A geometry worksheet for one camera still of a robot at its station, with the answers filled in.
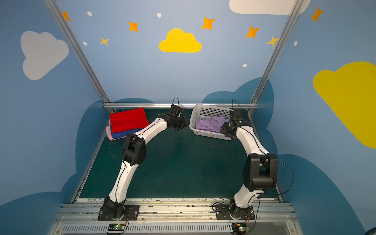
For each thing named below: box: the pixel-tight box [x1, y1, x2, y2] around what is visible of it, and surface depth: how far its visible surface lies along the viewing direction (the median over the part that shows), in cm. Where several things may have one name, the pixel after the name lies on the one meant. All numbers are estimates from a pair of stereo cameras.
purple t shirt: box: [195, 116, 229, 133], surface depth 110 cm
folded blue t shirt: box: [110, 125, 144, 140], surface depth 100 cm
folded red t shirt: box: [109, 107, 150, 134], surface depth 110 cm
